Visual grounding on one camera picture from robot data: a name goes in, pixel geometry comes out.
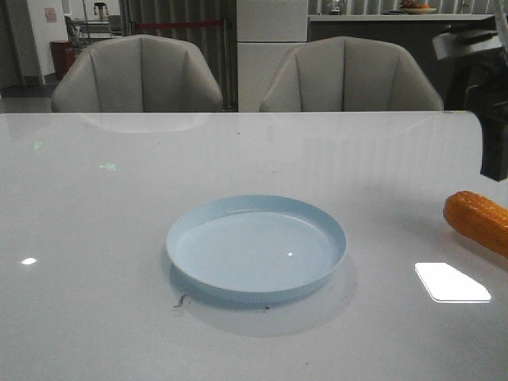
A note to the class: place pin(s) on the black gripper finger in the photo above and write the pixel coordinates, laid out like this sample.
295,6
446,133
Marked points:
494,155

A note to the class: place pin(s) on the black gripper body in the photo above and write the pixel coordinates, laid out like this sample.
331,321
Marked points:
489,98

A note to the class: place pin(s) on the orange corn cob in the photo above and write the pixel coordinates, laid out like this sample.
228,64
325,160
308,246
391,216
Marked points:
478,218

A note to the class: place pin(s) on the light blue round plate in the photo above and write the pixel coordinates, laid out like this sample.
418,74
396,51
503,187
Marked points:
258,249

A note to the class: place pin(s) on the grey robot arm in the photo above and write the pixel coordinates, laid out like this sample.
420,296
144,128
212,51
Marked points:
479,81

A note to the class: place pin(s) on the grey counter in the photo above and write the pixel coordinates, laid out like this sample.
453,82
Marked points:
413,32

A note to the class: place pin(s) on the fruit bowl on counter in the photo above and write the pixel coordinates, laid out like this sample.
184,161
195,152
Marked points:
416,7

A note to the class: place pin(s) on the right grey upholstered chair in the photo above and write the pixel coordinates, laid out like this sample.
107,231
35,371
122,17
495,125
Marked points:
349,74

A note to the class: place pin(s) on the grey upholstered chair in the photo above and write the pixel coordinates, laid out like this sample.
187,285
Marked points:
349,74
138,74

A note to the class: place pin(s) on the white cabinet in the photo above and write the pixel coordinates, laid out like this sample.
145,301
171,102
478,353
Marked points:
266,30

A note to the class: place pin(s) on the left grey upholstered chair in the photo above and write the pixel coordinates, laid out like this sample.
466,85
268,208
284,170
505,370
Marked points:
138,74

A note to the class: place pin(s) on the red barrier belt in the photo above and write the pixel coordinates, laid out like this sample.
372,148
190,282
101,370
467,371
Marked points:
179,25

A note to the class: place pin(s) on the red trash bin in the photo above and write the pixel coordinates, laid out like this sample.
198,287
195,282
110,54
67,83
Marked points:
63,56

